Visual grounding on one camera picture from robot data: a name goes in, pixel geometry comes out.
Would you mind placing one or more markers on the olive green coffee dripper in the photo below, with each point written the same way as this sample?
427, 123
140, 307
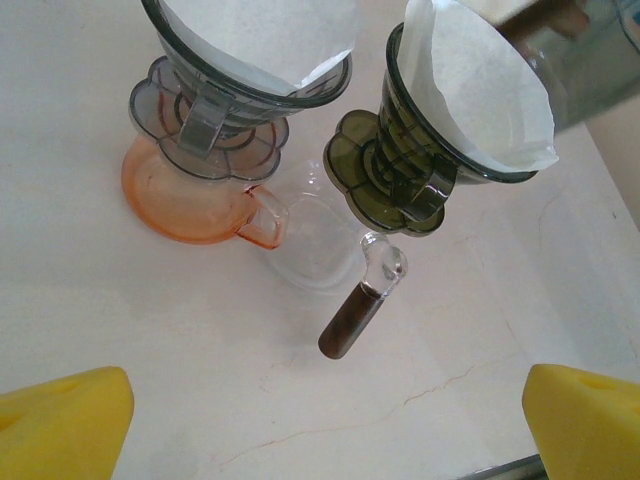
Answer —
370, 190

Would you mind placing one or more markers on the orange translucent cup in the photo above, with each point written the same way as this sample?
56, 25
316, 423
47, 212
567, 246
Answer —
175, 210

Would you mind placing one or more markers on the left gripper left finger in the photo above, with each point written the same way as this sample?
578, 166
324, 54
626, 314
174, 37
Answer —
60, 435

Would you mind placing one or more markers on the white paper coffee filter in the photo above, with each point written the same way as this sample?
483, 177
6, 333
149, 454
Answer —
480, 90
260, 40

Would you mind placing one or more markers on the grey translucent measuring cup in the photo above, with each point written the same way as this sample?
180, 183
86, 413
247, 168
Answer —
590, 65

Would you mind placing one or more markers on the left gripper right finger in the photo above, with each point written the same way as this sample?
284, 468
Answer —
590, 435

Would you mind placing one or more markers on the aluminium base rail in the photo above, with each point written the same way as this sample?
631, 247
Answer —
525, 470

